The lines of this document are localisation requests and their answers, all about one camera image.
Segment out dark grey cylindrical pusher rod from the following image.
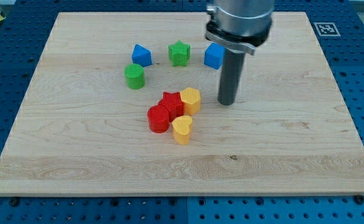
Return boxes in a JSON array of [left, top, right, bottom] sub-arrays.
[[218, 49, 245, 105]]

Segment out yellow heart block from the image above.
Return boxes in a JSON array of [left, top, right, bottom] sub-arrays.
[[172, 115, 193, 145]]

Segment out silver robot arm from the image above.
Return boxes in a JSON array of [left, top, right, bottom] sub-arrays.
[[205, 0, 275, 105]]

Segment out blue cube block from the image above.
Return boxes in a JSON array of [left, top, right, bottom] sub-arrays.
[[203, 43, 225, 70]]

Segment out yellow hexagon block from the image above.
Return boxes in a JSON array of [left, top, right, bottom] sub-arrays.
[[180, 87, 201, 115]]

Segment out green star block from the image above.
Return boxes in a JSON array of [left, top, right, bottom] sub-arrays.
[[168, 40, 190, 67]]

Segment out red star block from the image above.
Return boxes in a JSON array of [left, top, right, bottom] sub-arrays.
[[158, 91, 184, 122]]

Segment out red cylinder block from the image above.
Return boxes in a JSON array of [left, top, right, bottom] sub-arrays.
[[147, 105, 169, 133]]

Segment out blue triangular block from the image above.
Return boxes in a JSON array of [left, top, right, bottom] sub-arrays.
[[131, 44, 152, 67]]

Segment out white fiducial marker tag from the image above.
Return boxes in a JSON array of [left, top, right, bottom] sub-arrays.
[[314, 22, 340, 37]]

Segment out green cylinder block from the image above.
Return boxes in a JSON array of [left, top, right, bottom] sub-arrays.
[[124, 63, 145, 90]]

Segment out wooden board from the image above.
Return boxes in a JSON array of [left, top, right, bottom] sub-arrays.
[[0, 12, 364, 197]]

